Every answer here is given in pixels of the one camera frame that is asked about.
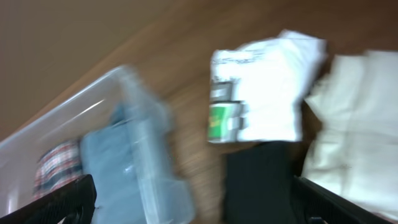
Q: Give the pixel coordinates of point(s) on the clear plastic storage container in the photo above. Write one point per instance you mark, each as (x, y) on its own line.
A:
(168, 199)

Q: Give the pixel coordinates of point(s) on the red plaid shirt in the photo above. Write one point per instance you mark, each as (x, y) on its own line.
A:
(58, 167)

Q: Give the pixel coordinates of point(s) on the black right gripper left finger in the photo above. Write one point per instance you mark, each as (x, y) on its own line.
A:
(73, 203)

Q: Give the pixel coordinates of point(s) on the black garment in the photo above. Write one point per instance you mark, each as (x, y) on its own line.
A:
(258, 186)

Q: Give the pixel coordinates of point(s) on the white printed t-shirt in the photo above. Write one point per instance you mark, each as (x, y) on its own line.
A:
(257, 88)

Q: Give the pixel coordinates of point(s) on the cream garment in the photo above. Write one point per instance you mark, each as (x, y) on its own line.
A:
(355, 153)

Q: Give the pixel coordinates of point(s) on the blue denim jeans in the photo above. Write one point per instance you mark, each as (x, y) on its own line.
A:
(119, 157)

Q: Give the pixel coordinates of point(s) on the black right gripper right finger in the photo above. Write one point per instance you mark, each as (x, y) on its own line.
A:
(312, 203)

